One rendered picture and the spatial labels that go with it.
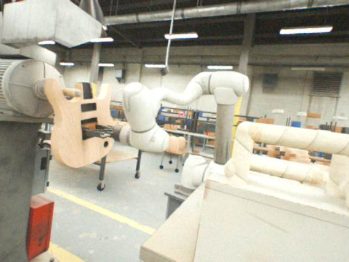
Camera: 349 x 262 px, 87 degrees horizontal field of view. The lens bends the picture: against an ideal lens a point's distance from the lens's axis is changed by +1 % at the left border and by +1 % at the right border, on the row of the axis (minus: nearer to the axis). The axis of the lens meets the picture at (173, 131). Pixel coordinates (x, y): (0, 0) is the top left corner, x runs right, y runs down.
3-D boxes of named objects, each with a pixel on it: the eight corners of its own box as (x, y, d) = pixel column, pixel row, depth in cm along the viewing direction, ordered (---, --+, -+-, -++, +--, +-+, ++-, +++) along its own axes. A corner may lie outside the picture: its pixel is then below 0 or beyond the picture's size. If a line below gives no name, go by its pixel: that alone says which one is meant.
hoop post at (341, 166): (329, 195, 33) (338, 144, 33) (322, 190, 36) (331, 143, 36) (351, 201, 32) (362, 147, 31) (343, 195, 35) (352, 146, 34)
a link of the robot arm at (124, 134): (141, 144, 86) (130, 141, 88) (141, 124, 84) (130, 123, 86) (128, 149, 78) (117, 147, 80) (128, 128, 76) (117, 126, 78)
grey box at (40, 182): (13, 190, 108) (23, 97, 105) (33, 186, 118) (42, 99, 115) (29, 198, 102) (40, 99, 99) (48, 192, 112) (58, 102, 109)
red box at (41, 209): (2, 245, 112) (8, 185, 110) (26, 234, 123) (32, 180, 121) (27, 262, 102) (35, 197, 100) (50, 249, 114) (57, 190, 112)
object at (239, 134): (227, 182, 32) (235, 129, 32) (228, 178, 35) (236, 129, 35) (246, 187, 31) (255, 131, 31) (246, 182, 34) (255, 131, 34)
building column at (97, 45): (81, 130, 1003) (94, 17, 971) (87, 130, 1041) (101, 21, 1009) (86, 131, 987) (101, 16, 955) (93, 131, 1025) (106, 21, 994)
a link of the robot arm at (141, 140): (144, 138, 88) (137, 114, 80) (174, 143, 82) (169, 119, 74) (131, 154, 80) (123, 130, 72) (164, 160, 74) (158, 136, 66)
